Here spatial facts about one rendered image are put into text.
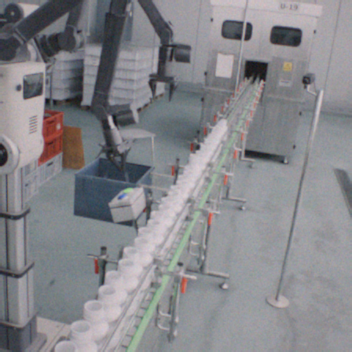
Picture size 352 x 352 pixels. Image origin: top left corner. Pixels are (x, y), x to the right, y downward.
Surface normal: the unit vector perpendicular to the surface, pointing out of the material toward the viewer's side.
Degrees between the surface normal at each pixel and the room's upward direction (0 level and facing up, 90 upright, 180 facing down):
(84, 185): 90
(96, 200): 90
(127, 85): 89
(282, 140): 93
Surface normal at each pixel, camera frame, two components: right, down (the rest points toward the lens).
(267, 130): -0.23, 0.29
